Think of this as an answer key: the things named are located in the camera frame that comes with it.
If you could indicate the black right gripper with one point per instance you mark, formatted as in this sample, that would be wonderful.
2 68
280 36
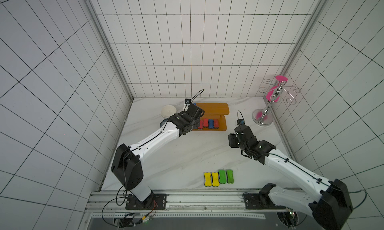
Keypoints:
242 131

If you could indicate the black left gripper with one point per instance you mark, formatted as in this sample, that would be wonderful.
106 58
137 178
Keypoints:
196 122

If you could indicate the green eraser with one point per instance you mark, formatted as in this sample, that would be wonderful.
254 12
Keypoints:
230 176
222 176

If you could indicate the yellow eraser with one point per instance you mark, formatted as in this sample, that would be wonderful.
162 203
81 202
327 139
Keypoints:
207 179
215 179

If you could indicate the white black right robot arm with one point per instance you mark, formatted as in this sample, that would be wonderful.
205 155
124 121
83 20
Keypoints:
328 202

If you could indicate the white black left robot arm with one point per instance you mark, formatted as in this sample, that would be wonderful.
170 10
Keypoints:
127 162

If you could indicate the wooden two-tier shelf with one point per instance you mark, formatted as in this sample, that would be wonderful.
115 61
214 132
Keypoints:
215 111

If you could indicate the red eraser bottom left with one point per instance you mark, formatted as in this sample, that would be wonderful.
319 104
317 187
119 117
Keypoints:
201 125

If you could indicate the red eraser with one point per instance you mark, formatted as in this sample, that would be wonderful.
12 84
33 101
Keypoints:
205 123
201 125
216 124

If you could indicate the red eraser bottom middle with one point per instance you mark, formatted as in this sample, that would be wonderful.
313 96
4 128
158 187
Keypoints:
205 123

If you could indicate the blue eraser bottom right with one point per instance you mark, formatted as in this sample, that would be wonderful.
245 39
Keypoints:
211 124

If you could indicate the white ceramic bowl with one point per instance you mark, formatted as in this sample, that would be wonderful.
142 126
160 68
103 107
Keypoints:
168 111

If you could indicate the blue patterned ceramic bowl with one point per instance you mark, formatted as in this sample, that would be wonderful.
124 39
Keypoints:
163 123

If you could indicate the red eraser bottom right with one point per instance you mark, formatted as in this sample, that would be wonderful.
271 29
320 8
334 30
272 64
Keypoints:
216 124

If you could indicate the chrome pink cup stand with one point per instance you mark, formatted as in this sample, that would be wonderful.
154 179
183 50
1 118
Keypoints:
263 116

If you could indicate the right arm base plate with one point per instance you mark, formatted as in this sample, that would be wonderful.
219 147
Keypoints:
259 202

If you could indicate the aluminium mounting rail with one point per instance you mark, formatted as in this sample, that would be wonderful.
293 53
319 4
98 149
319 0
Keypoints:
214 203

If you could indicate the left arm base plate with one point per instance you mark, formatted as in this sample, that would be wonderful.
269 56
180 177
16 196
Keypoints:
153 202

